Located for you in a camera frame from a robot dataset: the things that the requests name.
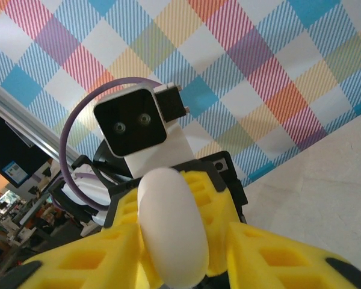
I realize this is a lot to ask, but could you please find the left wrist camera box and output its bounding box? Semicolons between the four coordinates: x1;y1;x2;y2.
93;83;197;181

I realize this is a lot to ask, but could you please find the aluminium frame bar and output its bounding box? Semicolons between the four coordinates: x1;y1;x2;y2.
0;78;81;165

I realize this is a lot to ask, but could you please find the white earbud charging case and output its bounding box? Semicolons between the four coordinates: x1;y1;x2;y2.
137;167;211;289

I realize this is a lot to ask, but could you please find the black computer monitor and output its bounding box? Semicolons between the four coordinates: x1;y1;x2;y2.
0;113;54;189

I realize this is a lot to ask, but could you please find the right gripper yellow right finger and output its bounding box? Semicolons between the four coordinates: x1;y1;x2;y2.
224;222;361;289

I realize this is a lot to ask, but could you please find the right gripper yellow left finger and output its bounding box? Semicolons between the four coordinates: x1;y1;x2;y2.
0;223;163;289

